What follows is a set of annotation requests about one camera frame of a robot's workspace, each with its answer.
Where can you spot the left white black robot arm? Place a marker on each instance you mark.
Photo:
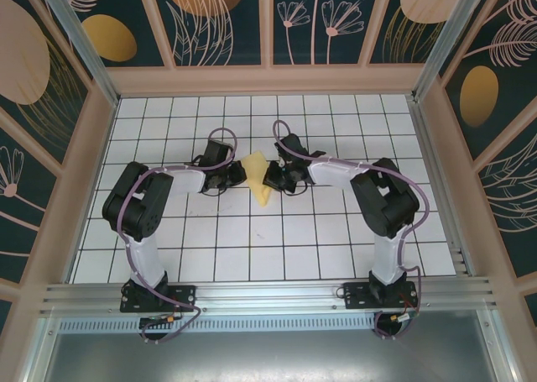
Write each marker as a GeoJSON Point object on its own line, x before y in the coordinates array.
{"type": "Point", "coordinates": [134, 201]}

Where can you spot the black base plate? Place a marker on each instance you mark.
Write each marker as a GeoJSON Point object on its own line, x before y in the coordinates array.
{"type": "Point", "coordinates": [356, 296]}
{"type": "Point", "coordinates": [186, 294]}

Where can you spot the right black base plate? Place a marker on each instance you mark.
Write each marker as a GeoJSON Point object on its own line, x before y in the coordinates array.
{"type": "Point", "coordinates": [356, 296]}

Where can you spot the small green circuit board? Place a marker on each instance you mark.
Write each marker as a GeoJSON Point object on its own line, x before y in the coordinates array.
{"type": "Point", "coordinates": [153, 321]}

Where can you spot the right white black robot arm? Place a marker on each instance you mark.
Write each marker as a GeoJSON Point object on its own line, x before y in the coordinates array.
{"type": "Point", "coordinates": [390, 201]}

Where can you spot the aluminium frame post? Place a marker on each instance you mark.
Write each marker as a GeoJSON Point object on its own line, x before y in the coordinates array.
{"type": "Point", "coordinates": [449, 42]}
{"type": "Point", "coordinates": [79, 42]}

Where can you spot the grey metal sheet panel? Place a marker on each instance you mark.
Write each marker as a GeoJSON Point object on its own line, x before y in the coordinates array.
{"type": "Point", "coordinates": [268, 361]}

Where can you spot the yellow square paper sheet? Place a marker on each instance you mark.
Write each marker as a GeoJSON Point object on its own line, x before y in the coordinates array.
{"type": "Point", "coordinates": [256, 168]}

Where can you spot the orange power connector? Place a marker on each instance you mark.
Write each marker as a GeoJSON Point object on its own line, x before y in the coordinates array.
{"type": "Point", "coordinates": [170, 317]}
{"type": "Point", "coordinates": [398, 317]}

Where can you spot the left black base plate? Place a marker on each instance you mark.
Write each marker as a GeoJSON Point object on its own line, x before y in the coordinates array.
{"type": "Point", "coordinates": [186, 294]}

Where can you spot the long aluminium mounting rail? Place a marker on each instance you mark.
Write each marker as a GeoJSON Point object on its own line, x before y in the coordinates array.
{"type": "Point", "coordinates": [268, 294]}

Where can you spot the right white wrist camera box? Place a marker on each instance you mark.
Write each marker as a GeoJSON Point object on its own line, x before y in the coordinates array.
{"type": "Point", "coordinates": [283, 163]}

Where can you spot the aluminium side rail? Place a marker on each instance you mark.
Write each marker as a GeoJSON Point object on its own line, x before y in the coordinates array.
{"type": "Point", "coordinates": [428, 147]}

